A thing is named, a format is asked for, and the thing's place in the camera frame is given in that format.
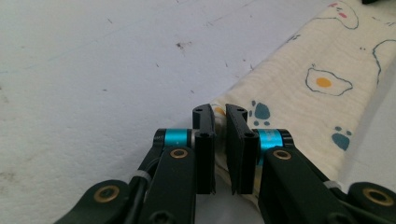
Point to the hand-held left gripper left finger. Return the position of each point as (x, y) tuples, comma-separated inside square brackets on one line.
[(205, 149)]

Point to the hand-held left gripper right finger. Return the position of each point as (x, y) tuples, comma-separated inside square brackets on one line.
[(241, 155)]

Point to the cream cloth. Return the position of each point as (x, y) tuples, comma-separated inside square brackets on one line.
[(299, 102)]

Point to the white foam mat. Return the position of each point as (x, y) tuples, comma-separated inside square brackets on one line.
[(93, 77)]

